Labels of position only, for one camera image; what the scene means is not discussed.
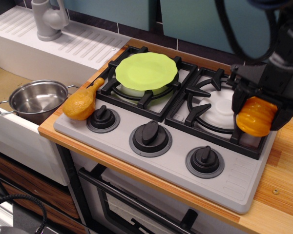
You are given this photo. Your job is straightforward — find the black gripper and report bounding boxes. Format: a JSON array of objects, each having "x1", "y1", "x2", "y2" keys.
[{"x1": 228, "y1": 63, "x2": 293, "y2": 131}]

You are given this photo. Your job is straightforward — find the orange toy pumpkin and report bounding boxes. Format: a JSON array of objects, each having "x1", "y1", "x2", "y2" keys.
[{"x1": 236, "y1": 97, "x2": 278, "y2": 137}]

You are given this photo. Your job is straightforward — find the left black stove knob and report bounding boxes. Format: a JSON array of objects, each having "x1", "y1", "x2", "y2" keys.
[{"x1": 86, "y1": 105, "x2": 120, "y2": 134}]

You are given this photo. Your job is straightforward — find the black burner grate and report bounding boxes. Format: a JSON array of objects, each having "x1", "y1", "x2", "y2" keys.
[
  {"x1": 165, "y1": 68, "x2": 267, "y2": 160},
  {"x1": 96, "y1": 46, "x2": 198, "y2": 122}
]

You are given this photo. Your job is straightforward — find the light green plastic plate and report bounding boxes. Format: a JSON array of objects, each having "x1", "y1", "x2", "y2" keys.
[{"x1": 115, "y1": 52, "x2": 178, "y2": 91}]

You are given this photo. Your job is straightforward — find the small steel pot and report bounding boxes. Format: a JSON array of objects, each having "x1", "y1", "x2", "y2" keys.
[{"x1": 0, "y1": 80, "x2": 78, "y2": 125}]

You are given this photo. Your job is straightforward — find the black braided cable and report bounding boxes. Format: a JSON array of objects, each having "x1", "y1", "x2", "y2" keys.
[{"x1": 0, "y1": 194, "x2": 48, "y2": 234}]

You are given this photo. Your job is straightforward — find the middle black stove knob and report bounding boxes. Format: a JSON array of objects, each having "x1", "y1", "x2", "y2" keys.
[{"x1": 129, "y1": 120, "x2": 172, "y2": 157}]

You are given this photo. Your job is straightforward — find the grey toy stove top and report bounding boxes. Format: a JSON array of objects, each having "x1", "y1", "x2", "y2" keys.
[{"x1": 53, "y1": 46, "x2": 280, "y2": 215}]

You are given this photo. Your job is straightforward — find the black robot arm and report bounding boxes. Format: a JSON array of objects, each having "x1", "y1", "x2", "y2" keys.
[{"x1": 217, "y1": 0, "x2": 293, "y2": 137}]

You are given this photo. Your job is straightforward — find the white toy sink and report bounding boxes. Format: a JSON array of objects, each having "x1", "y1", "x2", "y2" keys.
[{"x1": 0, "y1": 6, "x2": 129, "y2": 186}]

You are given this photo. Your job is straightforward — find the toy chicken drumstick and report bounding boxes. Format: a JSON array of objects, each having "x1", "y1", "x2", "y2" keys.
[{"x1": 63, "y1": 78, "x2": 105, "y2": 120}]

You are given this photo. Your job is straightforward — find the wooden drawer fronts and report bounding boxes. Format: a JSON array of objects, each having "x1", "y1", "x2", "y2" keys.
[{"x1": 0, "y1": 153, "x2": 87, "y2": 234}]

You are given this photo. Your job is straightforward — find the grey toy faucet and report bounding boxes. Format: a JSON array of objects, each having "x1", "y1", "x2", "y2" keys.
[{"x1": 31, "y1": 0, "x2": 69, "y2": 41}]

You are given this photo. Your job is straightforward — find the right black stove knob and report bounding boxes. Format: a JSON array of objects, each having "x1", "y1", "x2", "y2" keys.
[{"x1": 186, "y1": 146, "x2": 225, "y2": 179}]

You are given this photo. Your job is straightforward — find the black stove knob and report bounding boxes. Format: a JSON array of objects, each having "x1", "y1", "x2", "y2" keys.
[
  {"x1": 186, "y1": 146, "x2": 225, "y2": 179},
  {"x1": 129, "y1": 120, "x2": 172, "y2": 157},
  {"x1": 86, "y1": 105, "x2": 120, "y2": 134}
]

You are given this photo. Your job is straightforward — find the left black burner grate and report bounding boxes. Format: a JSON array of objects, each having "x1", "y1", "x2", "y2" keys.
[{"x1": 96, "y1": 46, "x2": 198, "y2": 122}]

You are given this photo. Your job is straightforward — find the right black burner grate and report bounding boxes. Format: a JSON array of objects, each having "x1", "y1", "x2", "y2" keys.
[{"x1": 165, "y1": 68, "x2": 267, "y2": 160}]

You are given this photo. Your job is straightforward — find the black oven door handle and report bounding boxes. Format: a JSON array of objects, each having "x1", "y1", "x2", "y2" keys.
[{"x1": 78, "y1": 165, "x2": 197, "y2": 234}]

